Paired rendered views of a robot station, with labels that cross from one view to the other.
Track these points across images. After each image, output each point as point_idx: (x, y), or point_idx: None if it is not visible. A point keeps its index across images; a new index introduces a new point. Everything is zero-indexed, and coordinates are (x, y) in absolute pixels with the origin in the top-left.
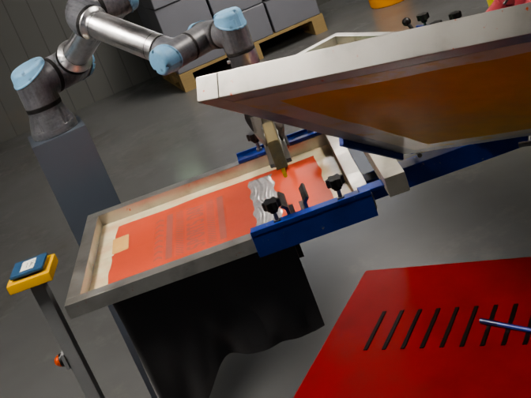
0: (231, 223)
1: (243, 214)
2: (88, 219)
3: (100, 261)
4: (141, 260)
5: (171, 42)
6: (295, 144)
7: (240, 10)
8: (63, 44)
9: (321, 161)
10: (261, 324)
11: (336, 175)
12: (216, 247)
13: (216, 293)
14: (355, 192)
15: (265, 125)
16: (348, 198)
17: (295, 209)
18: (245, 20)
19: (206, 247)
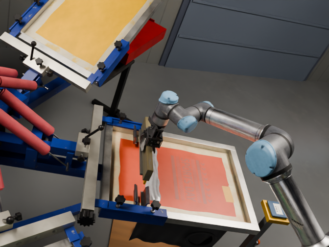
0: (169, 165)
1: (162, 168)
2: (256, 224)
3: (233, 185)
4: (211, 169)
5: (201, 103)
6: None
7: (162, 93)
8: (327, 237)
9: (116, 187)
10: None
11: (121, 115)
12: (174, 136)
13: None
14: (112, 122)
15: None
16: (117, 118)
17: (138, 151)
18: (159, 99)
19: (179, 154)
